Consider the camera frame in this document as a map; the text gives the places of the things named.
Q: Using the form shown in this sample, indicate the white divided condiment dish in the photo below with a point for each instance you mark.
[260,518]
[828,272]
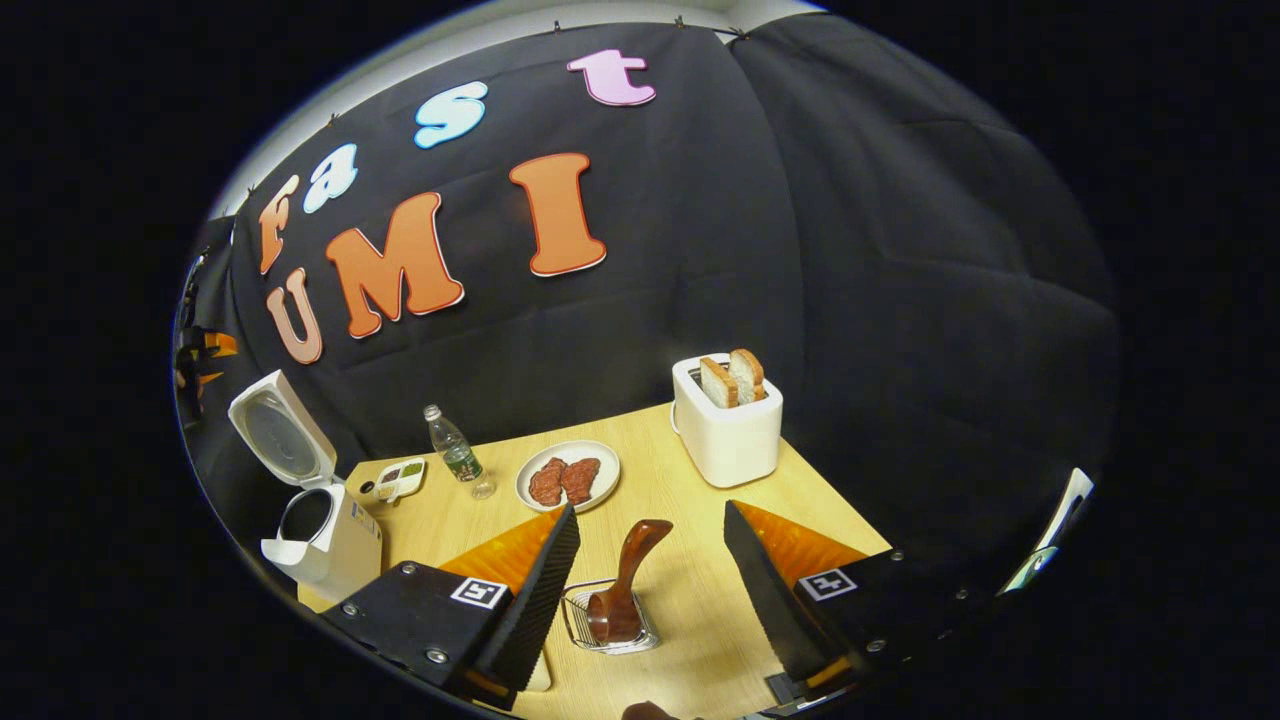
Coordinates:
[400,485]

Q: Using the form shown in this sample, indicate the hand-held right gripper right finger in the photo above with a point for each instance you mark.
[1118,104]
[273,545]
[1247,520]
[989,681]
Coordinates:
[770,600]

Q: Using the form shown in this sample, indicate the brown wooden spoon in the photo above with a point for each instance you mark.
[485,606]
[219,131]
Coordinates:
[635,570]

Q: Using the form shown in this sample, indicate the white toaster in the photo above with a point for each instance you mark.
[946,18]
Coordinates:
[730,450]

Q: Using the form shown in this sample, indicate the clear plastic water bottle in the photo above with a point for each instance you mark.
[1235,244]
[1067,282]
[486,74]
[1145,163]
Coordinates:
[458,458]

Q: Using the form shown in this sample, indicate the dark table edge bracket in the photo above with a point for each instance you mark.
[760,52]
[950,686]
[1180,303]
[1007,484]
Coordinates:
[785,692]

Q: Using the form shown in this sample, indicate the red meat slice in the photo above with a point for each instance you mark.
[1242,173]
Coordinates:
[580,479]
[546,482]

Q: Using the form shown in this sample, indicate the white flat panel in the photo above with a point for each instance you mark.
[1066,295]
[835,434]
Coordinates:
[1075,495]

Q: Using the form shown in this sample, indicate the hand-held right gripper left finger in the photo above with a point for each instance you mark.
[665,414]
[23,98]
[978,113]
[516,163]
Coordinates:
[535,610]

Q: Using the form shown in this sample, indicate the brown rounded object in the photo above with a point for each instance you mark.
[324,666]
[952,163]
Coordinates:
[650,712]

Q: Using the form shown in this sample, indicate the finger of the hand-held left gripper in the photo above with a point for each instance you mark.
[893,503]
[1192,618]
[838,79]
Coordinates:
[220,344]
[203,380]

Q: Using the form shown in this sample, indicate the toast bread slice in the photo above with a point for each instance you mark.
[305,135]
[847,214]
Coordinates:
[718,384]
[750,372]

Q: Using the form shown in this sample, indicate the white rice cooker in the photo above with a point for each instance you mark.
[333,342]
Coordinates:
[350,550]

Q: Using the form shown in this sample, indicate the round white plate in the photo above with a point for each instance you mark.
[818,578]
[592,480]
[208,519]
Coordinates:
[608,462]

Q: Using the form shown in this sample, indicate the clear square rice container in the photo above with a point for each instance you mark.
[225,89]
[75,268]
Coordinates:
[540,675]

